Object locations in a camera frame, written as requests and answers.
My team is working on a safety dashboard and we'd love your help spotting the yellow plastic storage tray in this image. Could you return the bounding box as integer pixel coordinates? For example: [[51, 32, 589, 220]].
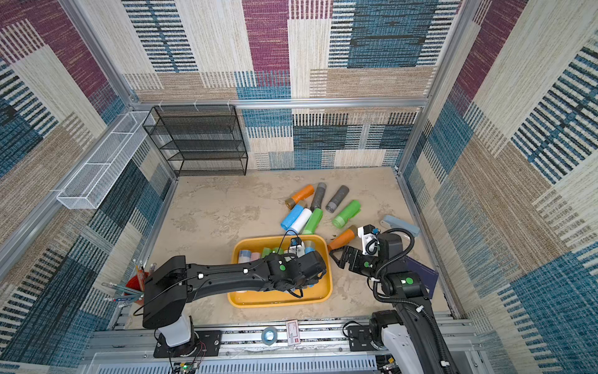
[[227, 235, 333, 309]]

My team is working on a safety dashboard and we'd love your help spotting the light blue trash bag roll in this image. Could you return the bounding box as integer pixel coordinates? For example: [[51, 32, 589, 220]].
[[280, 204, 305, 231]]

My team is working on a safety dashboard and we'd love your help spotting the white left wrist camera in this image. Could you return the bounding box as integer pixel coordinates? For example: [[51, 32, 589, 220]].
[[288, 237, 305, 257]]

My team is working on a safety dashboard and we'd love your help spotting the black mesh shelf rack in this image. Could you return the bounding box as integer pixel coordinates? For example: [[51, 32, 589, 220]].
[[143, 104, 249, 178]]

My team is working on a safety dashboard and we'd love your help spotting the white blue-end trash bag roll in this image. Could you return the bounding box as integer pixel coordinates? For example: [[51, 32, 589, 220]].
[[289, 208, 312, 234]]

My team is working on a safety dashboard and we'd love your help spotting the small orange roll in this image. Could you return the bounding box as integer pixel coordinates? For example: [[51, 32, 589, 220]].
[[327, 225, 358, 251]]

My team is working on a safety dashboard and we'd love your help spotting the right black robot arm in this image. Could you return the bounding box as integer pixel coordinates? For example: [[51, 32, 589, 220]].
[[329, 228, 459, 373]]

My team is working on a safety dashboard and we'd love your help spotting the red pen cup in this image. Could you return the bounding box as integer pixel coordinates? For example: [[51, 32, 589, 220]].
[[101, 263, 156, 305]]

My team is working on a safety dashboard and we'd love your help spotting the grey trash bag roll right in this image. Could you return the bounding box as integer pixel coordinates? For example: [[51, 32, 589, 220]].
[[325, 185, 350, 213]]

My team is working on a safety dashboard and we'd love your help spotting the grey trash bag roll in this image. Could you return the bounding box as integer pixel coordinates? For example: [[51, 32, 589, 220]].
[[325, 185, 350, 213], [310, 182, 327, 211]]

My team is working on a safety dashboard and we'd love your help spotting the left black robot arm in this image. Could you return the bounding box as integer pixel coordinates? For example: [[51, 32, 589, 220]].
[[138, 252, 327, 330]]

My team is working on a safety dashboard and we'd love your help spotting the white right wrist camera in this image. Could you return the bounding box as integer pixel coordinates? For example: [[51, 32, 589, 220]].
[[358, 224, 380, 256]]

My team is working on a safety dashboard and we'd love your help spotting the light blue stapler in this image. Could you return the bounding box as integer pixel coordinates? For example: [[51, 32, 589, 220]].
[[380, 215, 420, 237]]

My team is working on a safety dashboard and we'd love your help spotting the dark blue notebook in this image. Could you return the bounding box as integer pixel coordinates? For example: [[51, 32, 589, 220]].
[[406, 257, 439, 299]]

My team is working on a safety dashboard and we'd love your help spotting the white red label card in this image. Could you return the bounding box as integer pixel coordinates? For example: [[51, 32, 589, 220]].
[[286, 319, 301, 346]]

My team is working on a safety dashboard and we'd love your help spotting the white wire mesh basket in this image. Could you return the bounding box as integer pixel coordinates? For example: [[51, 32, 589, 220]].
[[57, 112, 148, 210]]

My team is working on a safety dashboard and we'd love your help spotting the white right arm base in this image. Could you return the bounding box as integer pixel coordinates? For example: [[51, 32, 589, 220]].
[[345, 310, 426, 374]]

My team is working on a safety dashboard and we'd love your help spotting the tape roll on rail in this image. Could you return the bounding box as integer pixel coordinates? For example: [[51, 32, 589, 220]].
[[261, 327, 278, 346]]

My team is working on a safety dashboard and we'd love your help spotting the green roll beside white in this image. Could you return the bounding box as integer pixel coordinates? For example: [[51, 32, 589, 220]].
[[302, 208, 323, 235]]

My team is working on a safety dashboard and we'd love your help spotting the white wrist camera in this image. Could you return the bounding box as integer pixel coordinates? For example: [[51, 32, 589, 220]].
[[358, 224, 380, 256], [288, 237, 305, 257]]

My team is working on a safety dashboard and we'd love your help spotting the orange trash bag roll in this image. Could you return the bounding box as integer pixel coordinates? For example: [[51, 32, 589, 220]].
[[285, 185, 315, 210]]

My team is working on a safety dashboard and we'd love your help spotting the white blue trash bag roll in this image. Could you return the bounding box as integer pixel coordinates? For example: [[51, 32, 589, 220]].
[[238, 249, 252, 263]]

